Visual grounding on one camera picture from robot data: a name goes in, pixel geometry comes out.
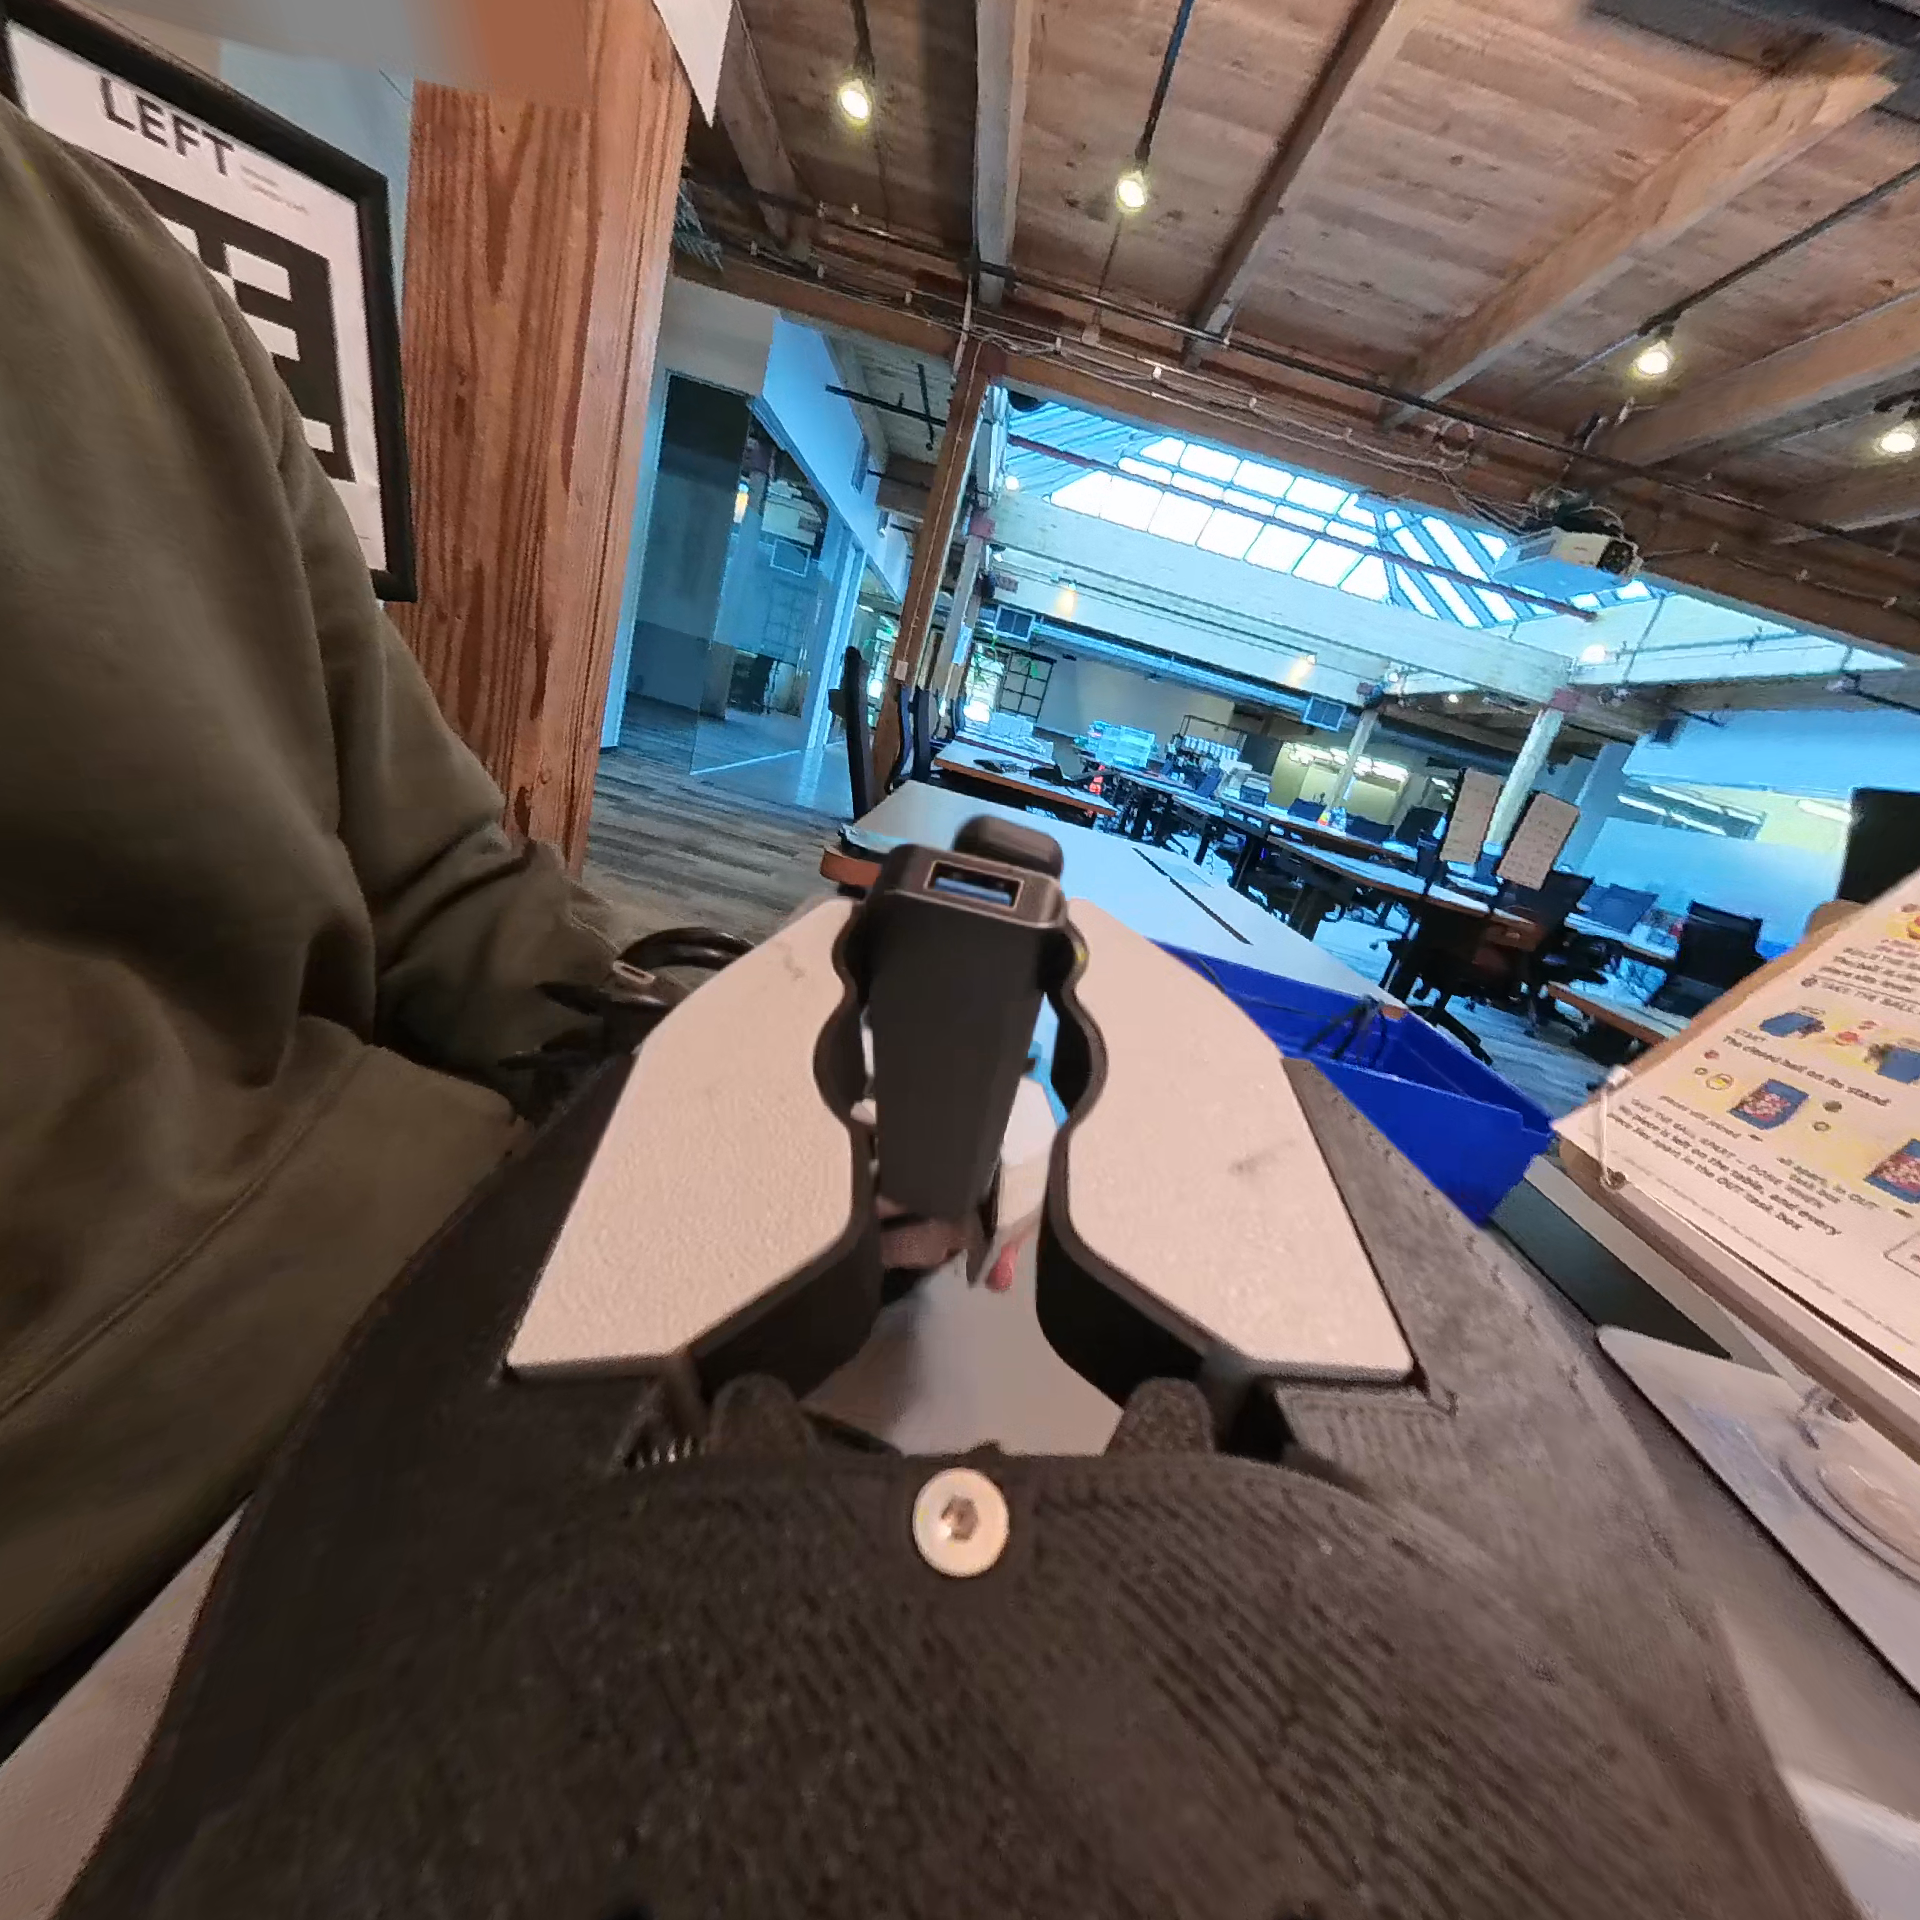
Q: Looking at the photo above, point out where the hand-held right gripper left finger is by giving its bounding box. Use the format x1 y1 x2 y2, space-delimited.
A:
508 892 888 1401

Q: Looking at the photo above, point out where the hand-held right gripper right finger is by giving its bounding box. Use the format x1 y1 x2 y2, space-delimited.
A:
1038 895 1423 1407

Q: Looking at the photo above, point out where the dark grey USB hub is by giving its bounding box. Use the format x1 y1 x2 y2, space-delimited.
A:
863 817 1070 1221

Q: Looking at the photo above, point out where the person's left forearm olive sleeve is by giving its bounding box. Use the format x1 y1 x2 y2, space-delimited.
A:
0 94 647 1764

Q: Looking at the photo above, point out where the grey desk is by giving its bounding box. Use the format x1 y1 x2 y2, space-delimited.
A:
0 1095 1920 1920

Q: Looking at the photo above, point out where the blue plastic bin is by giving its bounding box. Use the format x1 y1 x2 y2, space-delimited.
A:
1155 938 1558 1226

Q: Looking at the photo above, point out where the wooden pillar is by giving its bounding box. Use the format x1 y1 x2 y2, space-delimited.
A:
393 0 695 874

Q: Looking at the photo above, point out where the row of background office desks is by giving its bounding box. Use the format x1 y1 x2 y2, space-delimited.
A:
930 719 1696 1052

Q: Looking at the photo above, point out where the black office chair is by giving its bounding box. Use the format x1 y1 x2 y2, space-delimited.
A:
1380 870 1596 1052

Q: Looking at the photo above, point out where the white metal document stand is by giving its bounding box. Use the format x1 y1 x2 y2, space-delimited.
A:
1598 1329 1920 1583

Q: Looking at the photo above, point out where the instruction sheet on stand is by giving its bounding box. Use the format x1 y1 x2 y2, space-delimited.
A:
1560 900 1920 1420

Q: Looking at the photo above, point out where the skylight window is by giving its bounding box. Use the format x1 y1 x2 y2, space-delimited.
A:
1049 435 1593 623

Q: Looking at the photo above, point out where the white ceiling projector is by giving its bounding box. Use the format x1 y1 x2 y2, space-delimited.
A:
1494 517 1643 601

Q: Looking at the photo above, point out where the black panel on clear stand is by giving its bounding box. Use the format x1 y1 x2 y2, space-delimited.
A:
1809 786 1920 939

